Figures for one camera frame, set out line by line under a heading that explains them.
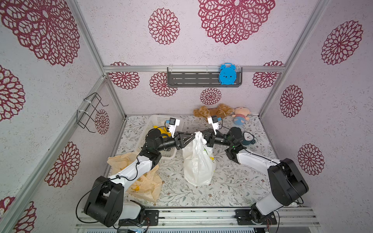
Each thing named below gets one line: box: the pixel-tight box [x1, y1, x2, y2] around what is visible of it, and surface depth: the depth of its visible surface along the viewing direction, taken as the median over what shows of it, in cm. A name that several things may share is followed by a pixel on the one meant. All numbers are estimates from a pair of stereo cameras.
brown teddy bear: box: [193, 103, 235, 119], surface depth 112 cm
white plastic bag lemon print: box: [182, 131, 217, 187], surface depth 76 cm
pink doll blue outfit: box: [231, 106, 251, 126], surface depth 118 cm
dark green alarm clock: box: [241, 131, 258, 146], surface depth 104 cm
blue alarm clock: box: [219, 62, 237, 85], surface depth 91 cm
